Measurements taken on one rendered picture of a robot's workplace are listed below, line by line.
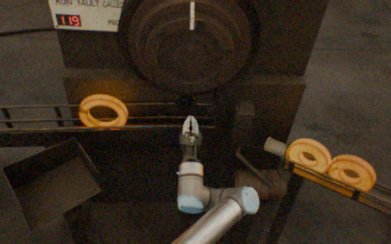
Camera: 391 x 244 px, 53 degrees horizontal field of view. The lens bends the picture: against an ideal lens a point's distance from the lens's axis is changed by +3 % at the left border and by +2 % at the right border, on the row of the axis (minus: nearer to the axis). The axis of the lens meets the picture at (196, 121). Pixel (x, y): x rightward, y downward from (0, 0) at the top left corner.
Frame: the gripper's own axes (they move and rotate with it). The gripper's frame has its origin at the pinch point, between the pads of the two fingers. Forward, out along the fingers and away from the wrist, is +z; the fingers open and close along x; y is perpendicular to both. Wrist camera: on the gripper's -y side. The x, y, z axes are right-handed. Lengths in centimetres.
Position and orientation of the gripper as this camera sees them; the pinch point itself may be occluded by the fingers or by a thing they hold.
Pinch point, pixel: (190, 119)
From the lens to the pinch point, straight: 152.6
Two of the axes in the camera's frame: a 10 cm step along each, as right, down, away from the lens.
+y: 0.6, -4.5, -8.9
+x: -10.0, -0.3, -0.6
